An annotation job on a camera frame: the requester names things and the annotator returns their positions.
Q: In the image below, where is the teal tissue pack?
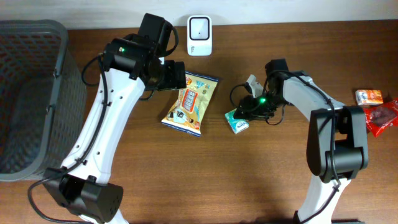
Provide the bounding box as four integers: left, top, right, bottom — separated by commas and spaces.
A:
224, 109, 249, 134

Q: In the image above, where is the beige wet wipes pack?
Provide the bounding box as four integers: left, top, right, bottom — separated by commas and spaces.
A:
161, 71, 218, 137

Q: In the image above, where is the orange tissue pack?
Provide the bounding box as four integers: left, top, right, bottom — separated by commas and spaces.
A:
355, 90, 384, 106

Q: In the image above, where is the red candy bag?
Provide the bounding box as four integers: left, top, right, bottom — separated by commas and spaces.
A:
364, 99, 397, 137

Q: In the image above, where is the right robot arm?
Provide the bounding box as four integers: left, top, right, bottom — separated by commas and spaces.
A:
233, 58, 369, 223

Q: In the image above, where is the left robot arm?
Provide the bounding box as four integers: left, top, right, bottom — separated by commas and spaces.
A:
41, 13, 186, 223

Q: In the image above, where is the white barcode scanner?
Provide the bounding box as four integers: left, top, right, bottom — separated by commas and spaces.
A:
187, 15, 213, 57

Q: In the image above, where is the grey plastic mesh basket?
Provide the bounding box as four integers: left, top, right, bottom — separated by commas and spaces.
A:
1, 20, 87, 182

